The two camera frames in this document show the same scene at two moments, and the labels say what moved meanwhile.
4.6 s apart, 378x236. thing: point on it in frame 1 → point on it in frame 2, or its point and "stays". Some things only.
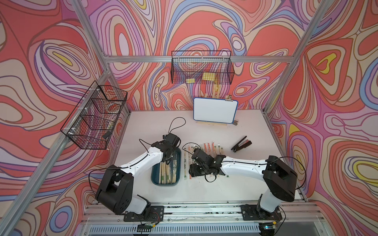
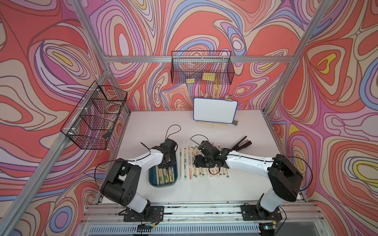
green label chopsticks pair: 185,163 stays
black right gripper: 193,169 → 198,159
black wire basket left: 91,123 stays
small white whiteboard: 215,110 stays
